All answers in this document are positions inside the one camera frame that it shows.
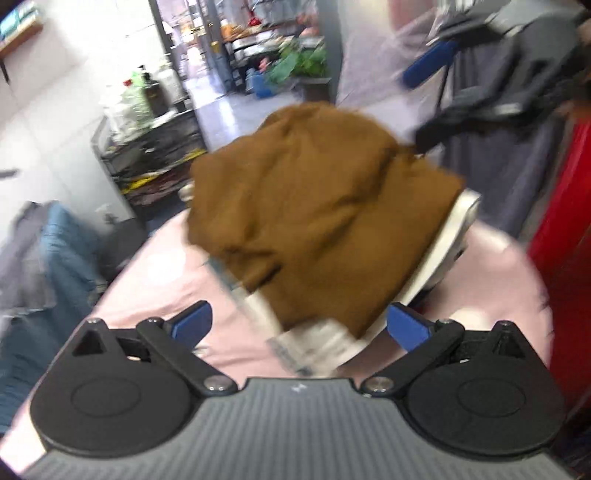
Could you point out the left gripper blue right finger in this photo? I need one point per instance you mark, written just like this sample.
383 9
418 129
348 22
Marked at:
407 327

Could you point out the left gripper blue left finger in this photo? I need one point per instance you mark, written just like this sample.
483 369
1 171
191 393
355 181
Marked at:
191 325

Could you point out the green potted plant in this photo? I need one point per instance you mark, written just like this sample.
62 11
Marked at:
302 68

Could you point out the grey hanging garment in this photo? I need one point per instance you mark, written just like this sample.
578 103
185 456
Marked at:
514 176

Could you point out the brown knit sweater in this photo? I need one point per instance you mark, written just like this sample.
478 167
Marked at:
317 202

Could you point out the pink polka dot bedsheet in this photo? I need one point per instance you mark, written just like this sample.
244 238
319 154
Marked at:
284 427

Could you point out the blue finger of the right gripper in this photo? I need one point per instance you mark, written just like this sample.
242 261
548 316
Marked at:
440 55

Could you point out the red hanging garment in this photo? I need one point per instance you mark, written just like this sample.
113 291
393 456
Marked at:
560 251

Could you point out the black metal shelf rack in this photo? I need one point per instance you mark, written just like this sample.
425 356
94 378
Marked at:
151 167

